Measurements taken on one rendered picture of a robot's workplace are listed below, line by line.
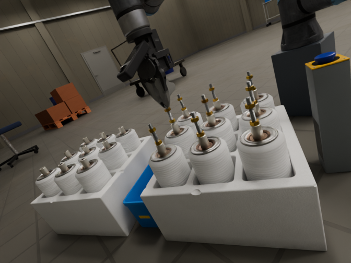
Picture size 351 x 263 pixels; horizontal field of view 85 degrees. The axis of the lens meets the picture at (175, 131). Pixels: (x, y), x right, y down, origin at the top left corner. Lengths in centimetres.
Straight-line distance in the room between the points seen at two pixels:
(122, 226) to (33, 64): 969
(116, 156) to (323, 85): 67
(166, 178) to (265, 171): 23
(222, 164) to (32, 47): 1013
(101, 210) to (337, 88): 73
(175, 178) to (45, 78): 975
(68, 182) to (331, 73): 83
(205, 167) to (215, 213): 12
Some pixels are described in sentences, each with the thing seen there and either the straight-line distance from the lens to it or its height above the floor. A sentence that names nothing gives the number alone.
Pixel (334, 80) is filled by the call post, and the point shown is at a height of 27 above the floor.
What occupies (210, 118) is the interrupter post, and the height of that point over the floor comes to 27.
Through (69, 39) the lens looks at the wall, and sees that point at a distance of 1067.
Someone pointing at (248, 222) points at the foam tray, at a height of 9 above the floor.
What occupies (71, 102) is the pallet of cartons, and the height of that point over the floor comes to 41.
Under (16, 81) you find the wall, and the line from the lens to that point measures 1005.
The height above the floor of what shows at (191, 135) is 23.
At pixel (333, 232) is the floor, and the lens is 58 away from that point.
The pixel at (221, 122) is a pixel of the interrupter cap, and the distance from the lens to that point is 55.
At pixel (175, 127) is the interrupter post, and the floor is 27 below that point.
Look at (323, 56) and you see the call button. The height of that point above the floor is 33.
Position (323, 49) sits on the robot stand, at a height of 27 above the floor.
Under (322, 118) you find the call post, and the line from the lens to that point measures 62.
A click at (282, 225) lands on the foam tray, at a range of 49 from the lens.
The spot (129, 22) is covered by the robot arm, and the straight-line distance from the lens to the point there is 55.
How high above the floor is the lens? 46
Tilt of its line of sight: 20 degrees down
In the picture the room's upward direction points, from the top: 24 degrees counter-clockwise
